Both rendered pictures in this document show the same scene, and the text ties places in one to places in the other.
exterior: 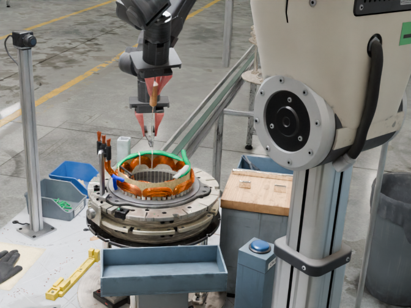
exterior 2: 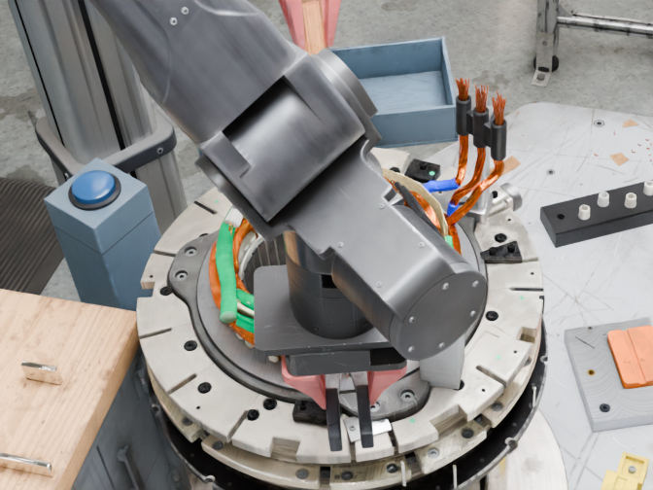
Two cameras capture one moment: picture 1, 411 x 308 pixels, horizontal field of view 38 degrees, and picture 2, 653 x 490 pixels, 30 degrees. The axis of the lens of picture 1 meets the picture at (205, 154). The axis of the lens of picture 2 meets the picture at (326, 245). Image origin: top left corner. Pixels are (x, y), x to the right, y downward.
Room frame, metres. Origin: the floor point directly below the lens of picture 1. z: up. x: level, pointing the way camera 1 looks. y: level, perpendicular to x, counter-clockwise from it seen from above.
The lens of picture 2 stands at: (1.96, 0.24, 1.81)
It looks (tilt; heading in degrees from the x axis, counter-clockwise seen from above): 47 degrees down; 192
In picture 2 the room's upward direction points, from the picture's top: 8 degrees counter-clockwise
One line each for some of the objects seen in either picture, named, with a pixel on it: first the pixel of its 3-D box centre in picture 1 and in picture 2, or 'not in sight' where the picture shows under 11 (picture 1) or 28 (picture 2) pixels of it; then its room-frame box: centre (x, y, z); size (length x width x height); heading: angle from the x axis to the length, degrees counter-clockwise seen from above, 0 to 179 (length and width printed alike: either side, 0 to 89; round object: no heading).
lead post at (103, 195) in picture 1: (103, 176); (478, 158); (1.25, 0.23, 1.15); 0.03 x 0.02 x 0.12; 166
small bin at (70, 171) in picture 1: (77, 179); not in sight; (1.94, 0.45, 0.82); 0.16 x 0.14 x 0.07; 79
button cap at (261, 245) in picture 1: (260, 245); (93, 186); (1.17, -0.13, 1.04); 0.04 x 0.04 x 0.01
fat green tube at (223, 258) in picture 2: (183, 164); (237, 246); (1.35, 0.05, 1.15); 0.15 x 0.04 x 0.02; 174
